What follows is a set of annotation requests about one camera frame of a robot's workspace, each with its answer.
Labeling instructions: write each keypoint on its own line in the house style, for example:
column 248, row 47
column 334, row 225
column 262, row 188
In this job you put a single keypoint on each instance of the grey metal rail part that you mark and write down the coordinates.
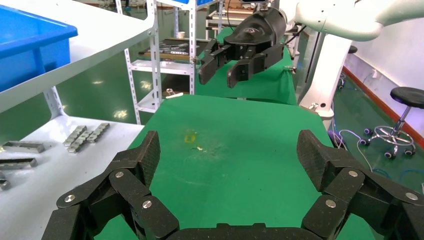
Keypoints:
column 4, row 184
column 24, row 147
column 18, row 164

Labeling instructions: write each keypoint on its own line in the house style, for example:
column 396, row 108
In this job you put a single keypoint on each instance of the white paper cup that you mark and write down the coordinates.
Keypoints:
column 181, row 34

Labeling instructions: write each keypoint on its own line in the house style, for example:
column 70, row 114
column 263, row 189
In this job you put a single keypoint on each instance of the white background shelf rack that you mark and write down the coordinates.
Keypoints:
column 175, row 68

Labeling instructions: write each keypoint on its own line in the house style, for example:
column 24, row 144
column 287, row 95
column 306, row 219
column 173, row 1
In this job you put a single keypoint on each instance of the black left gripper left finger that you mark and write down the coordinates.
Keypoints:
column 132, row 185

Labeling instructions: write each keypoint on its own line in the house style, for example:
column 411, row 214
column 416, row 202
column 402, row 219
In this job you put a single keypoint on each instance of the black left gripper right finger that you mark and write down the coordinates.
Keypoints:
column 344, row 185

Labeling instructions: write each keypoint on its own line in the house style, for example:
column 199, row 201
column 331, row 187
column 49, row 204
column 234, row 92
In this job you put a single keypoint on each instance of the blue plastic bin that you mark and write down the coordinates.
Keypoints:
column 30, row 49

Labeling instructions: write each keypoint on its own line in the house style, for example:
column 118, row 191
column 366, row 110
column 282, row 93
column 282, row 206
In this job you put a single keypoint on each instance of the grey toothed metal strip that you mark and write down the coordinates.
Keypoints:
column 98, row 132
column 80, row 141
column 75, row 135

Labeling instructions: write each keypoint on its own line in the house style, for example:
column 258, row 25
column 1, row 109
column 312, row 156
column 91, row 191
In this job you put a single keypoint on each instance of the green covered background table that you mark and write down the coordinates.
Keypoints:
column 265, row 86

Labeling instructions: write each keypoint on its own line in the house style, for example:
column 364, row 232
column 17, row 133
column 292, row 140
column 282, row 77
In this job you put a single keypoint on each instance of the white metal shelf rack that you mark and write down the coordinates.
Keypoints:
column 99, row 26

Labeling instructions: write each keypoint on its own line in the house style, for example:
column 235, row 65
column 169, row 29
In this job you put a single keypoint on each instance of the green table cloth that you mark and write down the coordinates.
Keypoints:
column 232, row 165

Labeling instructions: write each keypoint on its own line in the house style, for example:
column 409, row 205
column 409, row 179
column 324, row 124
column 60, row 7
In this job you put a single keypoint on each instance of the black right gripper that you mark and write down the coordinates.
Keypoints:
column 255, row 30

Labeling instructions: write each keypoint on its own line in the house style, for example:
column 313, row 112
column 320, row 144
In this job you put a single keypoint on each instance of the black stool chrome wheeled base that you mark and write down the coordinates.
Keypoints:
column 409, row 96

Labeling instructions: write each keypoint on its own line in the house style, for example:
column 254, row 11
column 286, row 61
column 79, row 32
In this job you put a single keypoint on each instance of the tray of metal parts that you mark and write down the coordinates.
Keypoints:
column 172, row 49

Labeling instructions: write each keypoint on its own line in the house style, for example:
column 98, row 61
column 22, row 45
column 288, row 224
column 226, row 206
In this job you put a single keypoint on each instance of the white robot torso column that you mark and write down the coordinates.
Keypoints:
column 328, row 73

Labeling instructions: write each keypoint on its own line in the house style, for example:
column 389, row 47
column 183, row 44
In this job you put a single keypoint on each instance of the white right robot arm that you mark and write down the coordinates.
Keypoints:
column 348, row 20

